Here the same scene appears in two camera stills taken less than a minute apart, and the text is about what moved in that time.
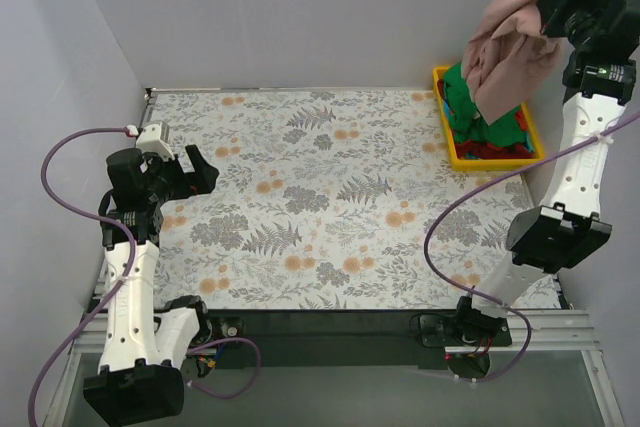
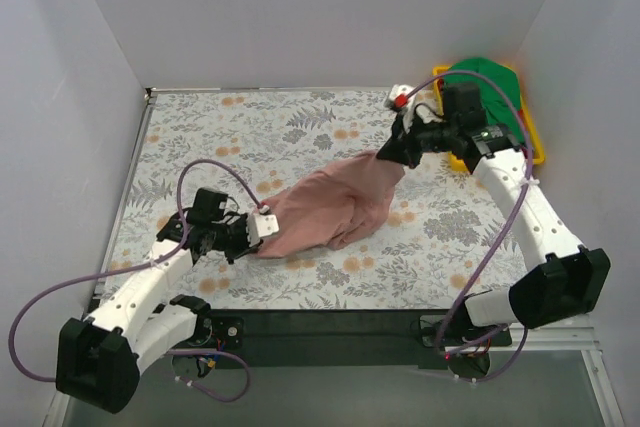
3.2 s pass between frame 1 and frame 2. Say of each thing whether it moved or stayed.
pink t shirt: moved
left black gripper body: moved
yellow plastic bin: stayed
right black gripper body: moved
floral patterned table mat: stayed
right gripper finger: moved
